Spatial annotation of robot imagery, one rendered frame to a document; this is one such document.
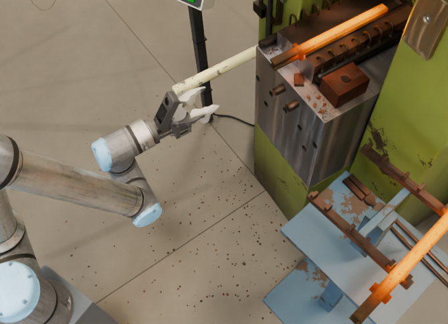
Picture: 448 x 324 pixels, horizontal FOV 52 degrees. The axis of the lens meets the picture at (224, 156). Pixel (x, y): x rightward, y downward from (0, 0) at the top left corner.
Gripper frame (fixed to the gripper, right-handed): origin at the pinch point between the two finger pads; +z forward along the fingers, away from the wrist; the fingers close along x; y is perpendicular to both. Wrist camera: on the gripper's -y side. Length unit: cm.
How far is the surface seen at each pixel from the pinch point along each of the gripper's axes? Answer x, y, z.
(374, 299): 71, -4, 1
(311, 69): 6.1, 3.1, 33.0
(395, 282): 70, -3, 8
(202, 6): -37.1, 2.7, 18.7
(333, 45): 3.3, 0.8, 43.3
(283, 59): 1.1, -1.2, 25.6
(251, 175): -16, 100, 26
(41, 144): -93, 100, -60
